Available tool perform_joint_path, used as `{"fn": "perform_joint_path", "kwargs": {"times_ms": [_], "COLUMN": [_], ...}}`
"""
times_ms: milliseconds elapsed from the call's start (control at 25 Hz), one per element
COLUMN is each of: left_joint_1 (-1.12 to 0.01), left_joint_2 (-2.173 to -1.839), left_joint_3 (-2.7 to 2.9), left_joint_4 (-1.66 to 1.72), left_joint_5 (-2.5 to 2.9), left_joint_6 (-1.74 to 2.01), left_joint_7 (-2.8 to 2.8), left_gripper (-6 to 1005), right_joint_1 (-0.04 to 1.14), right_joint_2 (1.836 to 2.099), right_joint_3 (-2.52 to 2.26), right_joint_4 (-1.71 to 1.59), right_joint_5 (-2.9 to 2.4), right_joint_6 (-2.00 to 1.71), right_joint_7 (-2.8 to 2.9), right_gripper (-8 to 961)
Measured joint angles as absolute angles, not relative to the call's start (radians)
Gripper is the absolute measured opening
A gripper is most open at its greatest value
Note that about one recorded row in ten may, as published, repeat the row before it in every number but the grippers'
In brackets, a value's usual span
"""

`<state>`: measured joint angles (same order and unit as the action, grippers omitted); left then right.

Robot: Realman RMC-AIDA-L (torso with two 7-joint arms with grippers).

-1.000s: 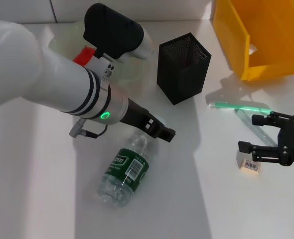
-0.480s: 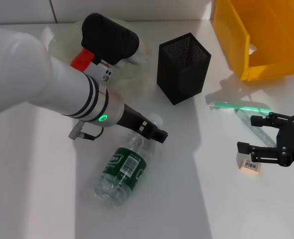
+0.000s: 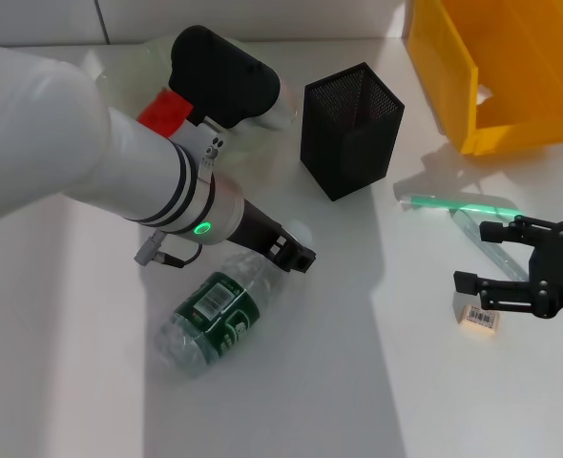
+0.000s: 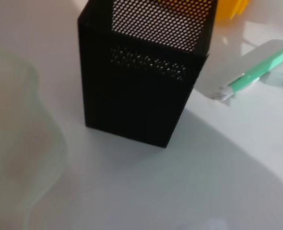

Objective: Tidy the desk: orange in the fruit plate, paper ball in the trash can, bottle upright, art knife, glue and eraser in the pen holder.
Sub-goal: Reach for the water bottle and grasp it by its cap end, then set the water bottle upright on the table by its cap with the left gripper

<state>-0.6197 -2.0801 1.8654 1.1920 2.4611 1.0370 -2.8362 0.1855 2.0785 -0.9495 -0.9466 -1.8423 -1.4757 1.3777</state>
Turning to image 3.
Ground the green toothbrush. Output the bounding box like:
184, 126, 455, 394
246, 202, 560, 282
398, 190, 519, 221

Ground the clear glitter pencil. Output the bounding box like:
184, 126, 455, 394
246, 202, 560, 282
450, 209, 531, 282

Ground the black mesh pen holder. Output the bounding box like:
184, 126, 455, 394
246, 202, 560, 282
299, 61, 407, 202

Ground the yellow plastic bin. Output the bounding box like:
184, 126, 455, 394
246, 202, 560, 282
407, 0, 563, 155

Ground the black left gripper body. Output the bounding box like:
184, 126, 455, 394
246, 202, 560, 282
230, 198, 283, 261

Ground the green glass fruit plate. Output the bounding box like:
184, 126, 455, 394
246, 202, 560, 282
83, 37, 298, 163

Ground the beige eraser with barcode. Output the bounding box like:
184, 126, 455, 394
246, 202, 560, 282
460, 304, 502, 334

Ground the red orange fruit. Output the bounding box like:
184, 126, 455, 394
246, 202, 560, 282
136, 89, 195, 139

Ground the clear green-label water bottle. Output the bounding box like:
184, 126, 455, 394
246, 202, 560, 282
155, 221, 316, 381

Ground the left arm connector cable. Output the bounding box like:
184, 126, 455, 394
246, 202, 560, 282
135, 232, 204, 268

